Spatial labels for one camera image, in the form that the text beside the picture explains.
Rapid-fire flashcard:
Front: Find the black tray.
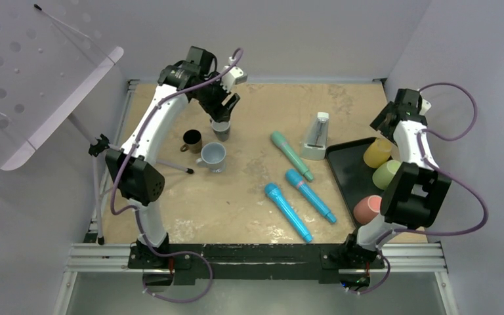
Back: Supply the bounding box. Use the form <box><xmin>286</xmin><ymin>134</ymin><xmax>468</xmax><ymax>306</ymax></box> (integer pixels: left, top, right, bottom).
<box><xmin>325</xmin><ymin>137</ymin><xmax>383</xmax><ymax>228</ymax></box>

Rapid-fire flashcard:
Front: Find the yellow cup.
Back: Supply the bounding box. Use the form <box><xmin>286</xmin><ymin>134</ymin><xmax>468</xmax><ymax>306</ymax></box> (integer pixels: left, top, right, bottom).
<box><xmin>363</xmin><ymin>138</ymin><xmax>393</xmax><ymax>169</ymax></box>

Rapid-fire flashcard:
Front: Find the dark blue-grey mug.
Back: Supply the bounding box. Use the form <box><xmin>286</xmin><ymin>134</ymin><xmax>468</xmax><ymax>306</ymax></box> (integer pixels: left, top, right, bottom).
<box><xmin>211</xmin><ymin>121</ymin><xmax>231</xmax><ymax>142</ymax></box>

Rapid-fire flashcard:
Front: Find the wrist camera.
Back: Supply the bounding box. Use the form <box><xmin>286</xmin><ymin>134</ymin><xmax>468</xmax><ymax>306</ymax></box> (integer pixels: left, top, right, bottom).
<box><xmin>419</xmin><ymin>98</ymin><xmax>432</xmax><ymax>116</ymax></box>
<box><xmin>221</xmin><ymin>66</ymin><xmax>248</xmax><ymax>92</ymax></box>

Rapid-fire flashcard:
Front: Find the blue toy microphone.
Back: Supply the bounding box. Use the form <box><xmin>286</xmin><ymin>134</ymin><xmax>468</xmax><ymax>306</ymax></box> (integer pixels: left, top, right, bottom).
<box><xmin>264</xmin><ymin>182</ymin><xmax>313</xmax><ymax>243</ymax></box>

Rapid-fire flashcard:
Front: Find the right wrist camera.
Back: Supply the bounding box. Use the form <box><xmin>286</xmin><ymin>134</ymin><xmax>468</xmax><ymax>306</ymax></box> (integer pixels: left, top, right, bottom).
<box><xmin>419</xmin><ymin>98</ymin><xmax>432</xmax><ymax>116</ymax></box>

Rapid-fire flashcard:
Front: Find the green cup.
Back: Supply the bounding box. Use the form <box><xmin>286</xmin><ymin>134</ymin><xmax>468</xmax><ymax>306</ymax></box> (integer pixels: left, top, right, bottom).
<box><xmin>372</xmin><ymin>159</ymin><xmax>402</xmax><ymax>190</ymax></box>

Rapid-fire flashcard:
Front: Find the pink mug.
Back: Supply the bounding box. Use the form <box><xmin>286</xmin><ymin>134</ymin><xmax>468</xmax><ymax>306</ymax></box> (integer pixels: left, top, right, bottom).
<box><xmin>353</xmin><ymin>195</ymin><xmax>382</xmax><ymax>225</ymax></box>

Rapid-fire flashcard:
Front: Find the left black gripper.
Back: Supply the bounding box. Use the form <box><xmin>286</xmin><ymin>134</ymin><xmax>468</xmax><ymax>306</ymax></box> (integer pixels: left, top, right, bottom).
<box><xmin>193</xmin><ymin>72</ymin><xmax>240</xmax><ymax>123</ymax></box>

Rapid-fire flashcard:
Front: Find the white music stand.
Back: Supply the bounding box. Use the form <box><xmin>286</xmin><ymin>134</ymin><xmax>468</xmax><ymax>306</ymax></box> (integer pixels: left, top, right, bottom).
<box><xmin>0</xmin><ymin>1</ymin><xmax>195</xmax><ymax>247</ymax></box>

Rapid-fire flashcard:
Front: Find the light grey mug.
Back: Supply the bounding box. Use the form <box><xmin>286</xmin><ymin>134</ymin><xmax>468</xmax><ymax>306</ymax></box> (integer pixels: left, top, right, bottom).
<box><xmin>196</xmin><ymin>142</ymin><xmax>226</xmax><ymax>173</ymax></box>

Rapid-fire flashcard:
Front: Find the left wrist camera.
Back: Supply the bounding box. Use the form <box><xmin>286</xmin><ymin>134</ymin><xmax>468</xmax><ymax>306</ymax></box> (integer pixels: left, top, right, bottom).
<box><xmin>221</xmin><ymin>66</ymin><xmax>248</xmax><ymax>92</ymax></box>

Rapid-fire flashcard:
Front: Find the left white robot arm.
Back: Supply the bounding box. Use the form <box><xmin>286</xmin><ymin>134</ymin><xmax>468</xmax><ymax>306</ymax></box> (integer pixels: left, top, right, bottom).
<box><xmin>105</xmin><ymin>46</ymin><xmax>247</xmax><ymax>268</ymax></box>

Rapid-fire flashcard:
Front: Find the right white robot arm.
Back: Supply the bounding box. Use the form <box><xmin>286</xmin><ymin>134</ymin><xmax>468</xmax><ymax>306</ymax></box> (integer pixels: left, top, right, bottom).
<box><xmin>342</xmin><ymin>89</ymin><xmax>452</xmax><ymax>267</ymax></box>

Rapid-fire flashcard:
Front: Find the aluminium frame rail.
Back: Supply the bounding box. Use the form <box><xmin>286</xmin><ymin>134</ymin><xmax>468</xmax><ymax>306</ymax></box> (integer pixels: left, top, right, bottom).
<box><xmin>53</xmin><ymin>243</ymin><xmax>459</xmax><ymax>314</ymax></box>

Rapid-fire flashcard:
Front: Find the green toy microphone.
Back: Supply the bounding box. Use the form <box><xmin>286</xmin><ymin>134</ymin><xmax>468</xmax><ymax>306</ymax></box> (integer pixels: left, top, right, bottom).
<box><xmin>270</xmin><ymin>131</ymin><xmax>314</xmax><ymax>182</ymax></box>

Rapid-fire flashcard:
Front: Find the blue microphone pink band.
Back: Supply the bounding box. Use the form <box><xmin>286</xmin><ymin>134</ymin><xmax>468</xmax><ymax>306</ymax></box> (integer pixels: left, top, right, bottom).
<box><xmin>285</xmin><ymin>169</ymin><xmax>337</xmax><ymax>223</ymax></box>

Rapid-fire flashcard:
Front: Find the black base bar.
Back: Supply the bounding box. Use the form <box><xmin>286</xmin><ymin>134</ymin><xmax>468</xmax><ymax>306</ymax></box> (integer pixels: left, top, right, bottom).
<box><xmin>127</xmin><ymin>242</ymin><xmax>385</xmax><ymax>285</ymax></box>

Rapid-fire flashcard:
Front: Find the brown mug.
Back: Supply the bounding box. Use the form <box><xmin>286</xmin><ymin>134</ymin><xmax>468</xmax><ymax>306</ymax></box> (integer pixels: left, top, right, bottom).
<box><xmin>179</xmin><ymin>129</ymin><xmax>202</xmax><ymax>154</ymax></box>

